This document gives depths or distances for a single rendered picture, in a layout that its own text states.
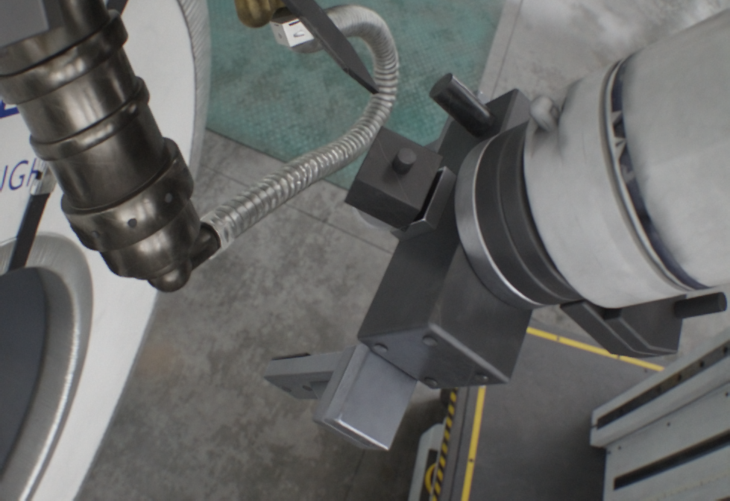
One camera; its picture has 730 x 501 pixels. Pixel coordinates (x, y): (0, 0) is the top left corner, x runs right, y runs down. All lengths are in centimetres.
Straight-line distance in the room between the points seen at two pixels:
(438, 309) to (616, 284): 7
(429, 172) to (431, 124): 185
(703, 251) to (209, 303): 149
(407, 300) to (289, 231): 150
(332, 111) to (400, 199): 178
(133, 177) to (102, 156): 2
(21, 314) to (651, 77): 81
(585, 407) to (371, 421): 119
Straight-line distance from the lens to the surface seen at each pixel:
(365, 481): 155
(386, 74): 50
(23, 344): 93
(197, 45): 79
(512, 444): 133
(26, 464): 98
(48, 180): 58
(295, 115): 200
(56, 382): 92
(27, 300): 87
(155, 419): 152
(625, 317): 27
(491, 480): 129
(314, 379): 33
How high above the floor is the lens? 147
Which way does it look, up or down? 55 degrees down
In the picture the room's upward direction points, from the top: 25 degrees clockwise
